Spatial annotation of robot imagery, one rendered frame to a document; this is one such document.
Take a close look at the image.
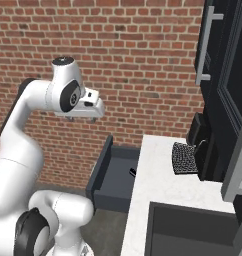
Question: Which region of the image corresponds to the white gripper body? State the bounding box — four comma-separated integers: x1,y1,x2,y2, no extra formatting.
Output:
54,97,106,119

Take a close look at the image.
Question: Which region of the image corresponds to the dark grey open drawer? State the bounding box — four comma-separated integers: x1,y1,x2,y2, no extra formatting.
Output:
85,134,141,214

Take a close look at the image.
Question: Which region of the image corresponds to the black coffee machine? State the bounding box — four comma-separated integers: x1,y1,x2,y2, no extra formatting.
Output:
171,112,225,183

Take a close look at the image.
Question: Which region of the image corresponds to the black tall cupboard door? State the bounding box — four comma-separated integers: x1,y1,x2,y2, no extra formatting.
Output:
193,0,239,141

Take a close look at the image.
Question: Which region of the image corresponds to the dark sink basin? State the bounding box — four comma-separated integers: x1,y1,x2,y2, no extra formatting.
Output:
143,201,242,256

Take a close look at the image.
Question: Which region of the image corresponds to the black panelled cupboard door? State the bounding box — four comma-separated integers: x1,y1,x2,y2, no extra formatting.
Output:
216,0,242,134

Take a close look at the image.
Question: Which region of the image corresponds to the grey bar door handle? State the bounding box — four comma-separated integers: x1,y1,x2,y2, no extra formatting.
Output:
195,5,225,86

